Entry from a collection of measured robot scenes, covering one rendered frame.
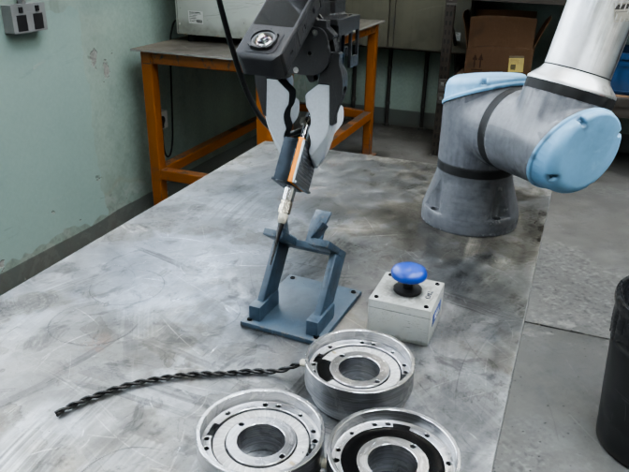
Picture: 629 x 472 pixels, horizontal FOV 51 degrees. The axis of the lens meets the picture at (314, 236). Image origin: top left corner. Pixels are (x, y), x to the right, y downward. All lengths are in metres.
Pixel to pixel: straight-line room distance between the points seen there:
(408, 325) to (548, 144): 0.29
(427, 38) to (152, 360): 3.78
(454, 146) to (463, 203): 0.09
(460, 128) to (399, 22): 3.41
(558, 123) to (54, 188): 2.09
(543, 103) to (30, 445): 0.69
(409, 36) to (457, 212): 3.40
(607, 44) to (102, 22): 2.19
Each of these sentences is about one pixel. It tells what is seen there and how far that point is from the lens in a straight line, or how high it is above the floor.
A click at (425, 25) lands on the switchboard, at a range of 4.34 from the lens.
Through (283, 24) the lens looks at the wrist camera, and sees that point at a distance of 0.62.
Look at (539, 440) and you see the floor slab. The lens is 1.92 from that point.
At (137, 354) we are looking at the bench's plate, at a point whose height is 0.80.
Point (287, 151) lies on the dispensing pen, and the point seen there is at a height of 1.01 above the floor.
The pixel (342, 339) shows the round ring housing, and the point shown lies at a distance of 0.68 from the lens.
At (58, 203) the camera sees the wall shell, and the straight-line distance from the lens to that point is 2.68.
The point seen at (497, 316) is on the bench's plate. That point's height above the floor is 0.80.
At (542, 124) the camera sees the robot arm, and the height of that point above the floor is 1.00.
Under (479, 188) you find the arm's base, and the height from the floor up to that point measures 0.87.
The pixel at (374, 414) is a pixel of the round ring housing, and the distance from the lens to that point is 0.59.
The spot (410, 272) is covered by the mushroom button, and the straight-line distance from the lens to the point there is 0.73.
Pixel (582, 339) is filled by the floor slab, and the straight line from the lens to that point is 2.39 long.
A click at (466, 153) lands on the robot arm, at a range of 0.99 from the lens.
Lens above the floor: 1.21
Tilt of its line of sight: 25 degrees down
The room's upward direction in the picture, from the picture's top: 1 degrees clockwise
